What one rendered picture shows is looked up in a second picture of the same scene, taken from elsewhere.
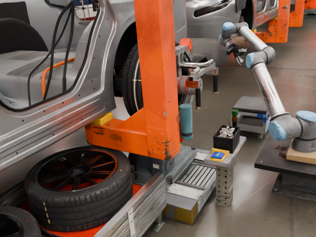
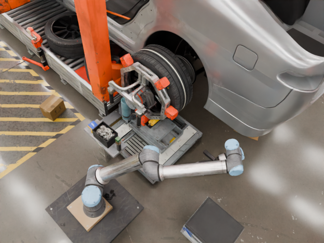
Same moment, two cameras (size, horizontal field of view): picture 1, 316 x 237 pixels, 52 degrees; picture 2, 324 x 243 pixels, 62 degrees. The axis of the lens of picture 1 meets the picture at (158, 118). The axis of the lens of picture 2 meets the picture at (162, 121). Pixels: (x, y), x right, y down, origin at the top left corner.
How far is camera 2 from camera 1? 336 cm
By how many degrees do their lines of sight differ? 75
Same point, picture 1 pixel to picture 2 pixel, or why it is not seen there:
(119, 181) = not seen: hidden behind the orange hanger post
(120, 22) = (157, 21)
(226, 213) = (95, 153)
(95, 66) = (135, 28)
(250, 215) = (87, 165)
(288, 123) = (89, 175)
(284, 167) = (84, 179)
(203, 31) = not seen: outside the picture
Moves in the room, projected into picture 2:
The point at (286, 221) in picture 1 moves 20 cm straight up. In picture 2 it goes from (70, 182) to (66, 174)
